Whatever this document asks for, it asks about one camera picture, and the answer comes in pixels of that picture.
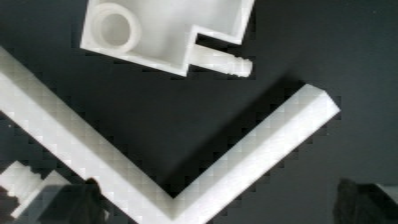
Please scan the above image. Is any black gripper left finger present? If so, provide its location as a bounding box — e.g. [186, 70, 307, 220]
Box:
[36, 179, 106, 224]

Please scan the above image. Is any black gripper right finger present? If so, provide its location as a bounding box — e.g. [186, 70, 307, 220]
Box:
[333, 179, 398, 224]

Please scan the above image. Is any white chair leg with tag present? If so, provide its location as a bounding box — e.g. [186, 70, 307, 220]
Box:
[0, 162, 68, 218]

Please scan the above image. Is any white chair seat plate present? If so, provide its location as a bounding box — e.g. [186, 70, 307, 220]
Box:
[79, 0, 253, 77]

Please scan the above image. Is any white U-shaped fence wall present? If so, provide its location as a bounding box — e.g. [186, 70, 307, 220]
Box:
[0, 48, 339, 224]

